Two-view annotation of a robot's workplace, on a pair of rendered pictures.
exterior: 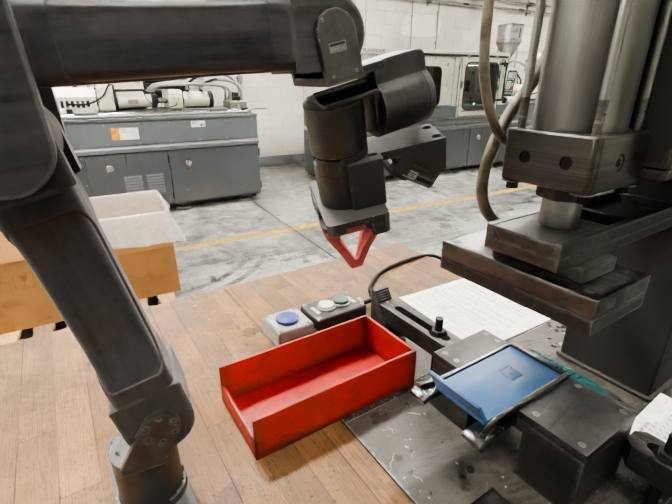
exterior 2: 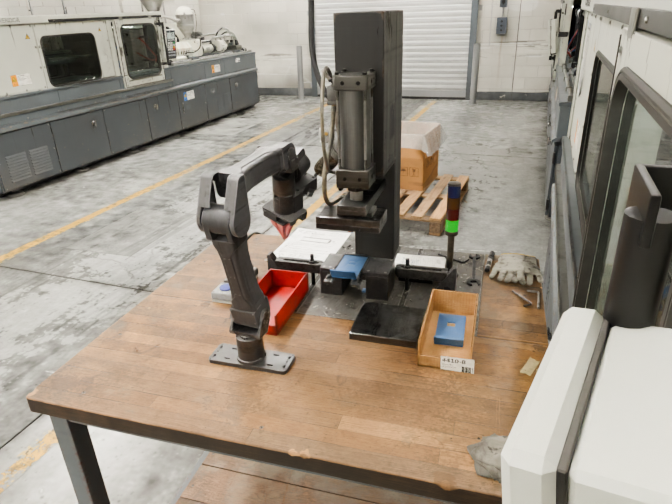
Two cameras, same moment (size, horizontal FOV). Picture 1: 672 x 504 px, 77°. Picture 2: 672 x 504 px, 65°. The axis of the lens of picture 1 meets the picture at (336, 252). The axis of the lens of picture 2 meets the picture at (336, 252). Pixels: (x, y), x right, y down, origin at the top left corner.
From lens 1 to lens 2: 1.00 m
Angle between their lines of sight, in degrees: 36
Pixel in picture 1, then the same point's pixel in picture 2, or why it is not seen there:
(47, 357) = (102, 361)
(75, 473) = (208, 372)
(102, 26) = (250, 175)
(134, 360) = (256, 290)
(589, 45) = (357, 144)
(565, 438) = (380, 272)
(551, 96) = (349, 159)
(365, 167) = (298, 196)
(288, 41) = (282, 162)
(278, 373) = not seen: hidden behind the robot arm
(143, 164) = not seen: outside the picture
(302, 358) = not seen: hidden behind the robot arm
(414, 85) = (305, 161)
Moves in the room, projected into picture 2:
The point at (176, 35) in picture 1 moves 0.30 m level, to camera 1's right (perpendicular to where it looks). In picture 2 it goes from (261, 171) to (363, 146)
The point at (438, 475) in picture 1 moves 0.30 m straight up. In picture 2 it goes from (343, 309) to (340, 207)
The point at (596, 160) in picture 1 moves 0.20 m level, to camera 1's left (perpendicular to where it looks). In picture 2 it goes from (368, 178) to (307, 196)
